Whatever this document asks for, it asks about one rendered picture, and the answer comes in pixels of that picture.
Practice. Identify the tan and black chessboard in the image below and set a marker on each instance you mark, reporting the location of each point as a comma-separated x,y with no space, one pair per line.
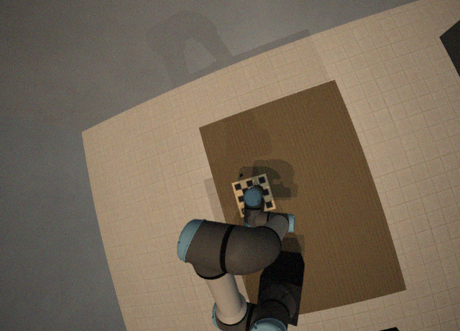
240,188

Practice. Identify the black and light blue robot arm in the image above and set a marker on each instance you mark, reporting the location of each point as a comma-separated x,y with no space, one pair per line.
218,251

